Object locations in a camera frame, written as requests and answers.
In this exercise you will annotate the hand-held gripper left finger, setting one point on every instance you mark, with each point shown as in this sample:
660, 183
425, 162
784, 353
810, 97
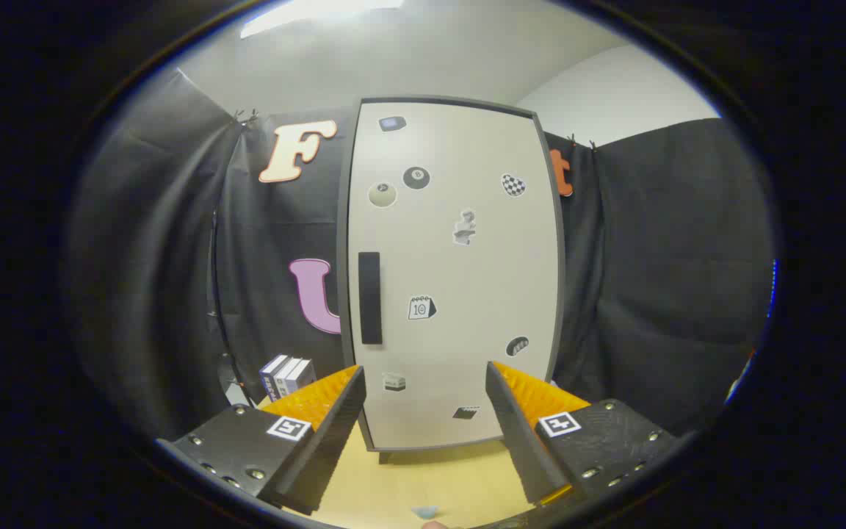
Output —
327, 448

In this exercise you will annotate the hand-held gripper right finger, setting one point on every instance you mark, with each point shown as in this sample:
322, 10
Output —
522, 441

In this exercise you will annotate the white blue tube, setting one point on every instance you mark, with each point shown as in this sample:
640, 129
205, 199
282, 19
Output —
424, 511

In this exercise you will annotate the white cabinet door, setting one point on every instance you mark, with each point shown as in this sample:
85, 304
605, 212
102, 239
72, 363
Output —
467, 279

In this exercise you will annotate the white blue book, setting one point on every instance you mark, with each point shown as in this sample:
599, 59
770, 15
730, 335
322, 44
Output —
286, 376

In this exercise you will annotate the dark blue book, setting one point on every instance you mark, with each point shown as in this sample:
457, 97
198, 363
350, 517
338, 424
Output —
270, 378

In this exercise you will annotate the black backdrop stand pole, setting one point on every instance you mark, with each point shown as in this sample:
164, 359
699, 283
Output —
215, 308

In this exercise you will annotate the grey cabinet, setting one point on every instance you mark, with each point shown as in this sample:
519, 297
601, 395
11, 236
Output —
344, 220

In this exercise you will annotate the black backdrop cloth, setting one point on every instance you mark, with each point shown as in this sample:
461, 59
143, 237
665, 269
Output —
658, 257

